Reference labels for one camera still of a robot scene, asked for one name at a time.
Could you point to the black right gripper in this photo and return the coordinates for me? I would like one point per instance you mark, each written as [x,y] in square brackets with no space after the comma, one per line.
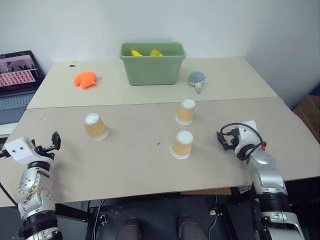
[232,141]

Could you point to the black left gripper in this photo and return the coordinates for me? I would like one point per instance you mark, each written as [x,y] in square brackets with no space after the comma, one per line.
[45,151]

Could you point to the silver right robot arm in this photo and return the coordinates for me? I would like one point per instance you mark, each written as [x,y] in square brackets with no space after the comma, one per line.
[268,180]

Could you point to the brown paper cup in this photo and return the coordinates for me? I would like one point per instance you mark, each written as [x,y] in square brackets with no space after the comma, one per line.
[182,147]
[95,128]
[185,113]

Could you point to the orange plush toy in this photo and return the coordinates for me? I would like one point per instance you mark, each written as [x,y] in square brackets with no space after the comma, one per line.
[85,79]

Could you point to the grey plush toy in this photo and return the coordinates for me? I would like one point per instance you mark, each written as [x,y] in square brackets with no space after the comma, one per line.
[197,78]

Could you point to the open laptop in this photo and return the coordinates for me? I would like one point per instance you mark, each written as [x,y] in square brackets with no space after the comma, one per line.
[17,75]

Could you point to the brown cardboard box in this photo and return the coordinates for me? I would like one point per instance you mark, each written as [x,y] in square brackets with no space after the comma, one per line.
[308,115]

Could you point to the dark rounded shape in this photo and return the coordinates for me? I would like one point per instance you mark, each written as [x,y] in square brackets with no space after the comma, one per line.
[130,228]
[191,227]

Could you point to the green plastic bin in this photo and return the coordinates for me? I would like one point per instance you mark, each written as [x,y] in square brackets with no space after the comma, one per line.
[152,71]

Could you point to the blue object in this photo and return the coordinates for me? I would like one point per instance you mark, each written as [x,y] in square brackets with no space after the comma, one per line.
[315,89]

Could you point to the yellow toy banana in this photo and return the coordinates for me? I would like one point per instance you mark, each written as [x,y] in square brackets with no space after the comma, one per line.
[137,53]
[156,52]

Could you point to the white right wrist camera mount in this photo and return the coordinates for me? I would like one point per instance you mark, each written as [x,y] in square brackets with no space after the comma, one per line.
[247,136]

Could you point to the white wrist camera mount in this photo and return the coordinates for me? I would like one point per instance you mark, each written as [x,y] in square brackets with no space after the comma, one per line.
[21,151]
[247,136]

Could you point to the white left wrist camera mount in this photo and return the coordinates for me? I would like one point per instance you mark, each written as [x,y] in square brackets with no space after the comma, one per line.
[21,151]

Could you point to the black table frame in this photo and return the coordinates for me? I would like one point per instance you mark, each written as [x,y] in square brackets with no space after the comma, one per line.
[155,212]

